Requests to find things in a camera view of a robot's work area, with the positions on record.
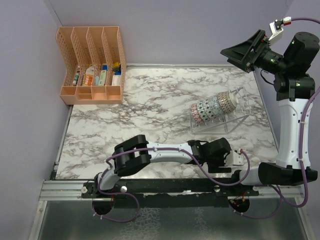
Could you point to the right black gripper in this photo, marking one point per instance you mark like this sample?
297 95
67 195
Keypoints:
243 51

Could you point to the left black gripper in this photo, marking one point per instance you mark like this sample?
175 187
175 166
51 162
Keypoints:
219 167

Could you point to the brown lattice pattern bowl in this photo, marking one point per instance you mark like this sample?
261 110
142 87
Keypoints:
228 101

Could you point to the red diamond pattern bowl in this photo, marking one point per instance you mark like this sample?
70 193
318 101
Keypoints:
216 107

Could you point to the pink pattern bowl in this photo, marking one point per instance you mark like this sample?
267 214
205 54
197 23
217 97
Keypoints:
208 109

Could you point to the blue diamond dot bowl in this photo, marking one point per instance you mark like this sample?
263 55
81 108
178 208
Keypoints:
202 112

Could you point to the blue triangle pattern bowl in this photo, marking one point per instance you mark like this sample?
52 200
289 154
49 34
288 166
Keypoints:
195 114

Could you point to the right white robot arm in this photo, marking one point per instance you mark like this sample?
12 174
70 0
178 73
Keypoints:
295 91

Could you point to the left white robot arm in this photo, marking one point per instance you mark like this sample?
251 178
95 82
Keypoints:
134 154

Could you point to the yellow black toy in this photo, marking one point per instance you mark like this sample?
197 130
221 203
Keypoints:
116 67

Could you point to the green white box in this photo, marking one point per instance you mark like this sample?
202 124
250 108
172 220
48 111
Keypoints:
100 79

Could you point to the peach plastic desk organizer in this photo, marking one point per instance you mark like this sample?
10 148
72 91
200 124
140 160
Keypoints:
95 65

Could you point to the orange white box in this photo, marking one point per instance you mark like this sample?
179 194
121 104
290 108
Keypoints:
88 76

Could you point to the small marker bottles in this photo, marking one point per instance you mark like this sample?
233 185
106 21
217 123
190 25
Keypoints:
76 76

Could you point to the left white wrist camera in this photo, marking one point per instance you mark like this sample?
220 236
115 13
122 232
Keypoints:
234 159

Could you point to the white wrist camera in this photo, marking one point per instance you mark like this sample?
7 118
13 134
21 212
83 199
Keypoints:
277 29
234 159

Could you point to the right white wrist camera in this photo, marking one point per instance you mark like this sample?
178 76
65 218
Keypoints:
277 29

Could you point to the white wire dish rack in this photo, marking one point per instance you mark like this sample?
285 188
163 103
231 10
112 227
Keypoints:
227 123

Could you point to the black mounting rail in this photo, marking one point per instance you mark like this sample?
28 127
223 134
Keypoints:
165 193

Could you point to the aluminium extrusion frame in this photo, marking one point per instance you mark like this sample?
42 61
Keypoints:
61 190

